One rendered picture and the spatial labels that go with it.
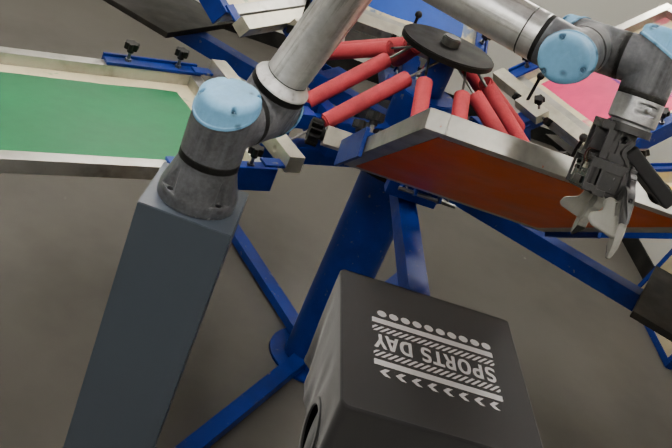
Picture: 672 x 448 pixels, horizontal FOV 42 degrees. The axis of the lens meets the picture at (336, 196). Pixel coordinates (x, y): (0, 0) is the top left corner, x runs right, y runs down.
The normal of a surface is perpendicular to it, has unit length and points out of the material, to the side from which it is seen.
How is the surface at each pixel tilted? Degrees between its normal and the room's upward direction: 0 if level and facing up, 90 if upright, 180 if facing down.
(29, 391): 0
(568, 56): 90
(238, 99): 7
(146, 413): 90
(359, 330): 0
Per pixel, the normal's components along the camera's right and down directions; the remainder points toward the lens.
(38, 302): 0.35, -0.83
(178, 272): -0.10, 0.44
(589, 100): -0.14, -0.72
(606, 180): 0.10, 0.22
